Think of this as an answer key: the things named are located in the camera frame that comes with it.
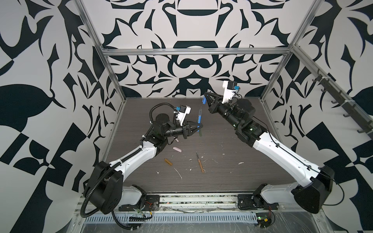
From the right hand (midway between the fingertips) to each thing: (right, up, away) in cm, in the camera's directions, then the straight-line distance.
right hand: (206, 92), depth 64 cm
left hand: (0, -14, +5) cm, 14 cm away
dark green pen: (+1, -22, +36) cm, 43 cm away
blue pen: (-3, -12, +5) cm, 13 cm away
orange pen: (-1, -39, +23) cm, 45 cm away
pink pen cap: (-14, -32, +30) cm, 46 cm away
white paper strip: (-12, -45, +19) cm, 50 cm away
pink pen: (-15, -26, +33) cm, 45 cm away
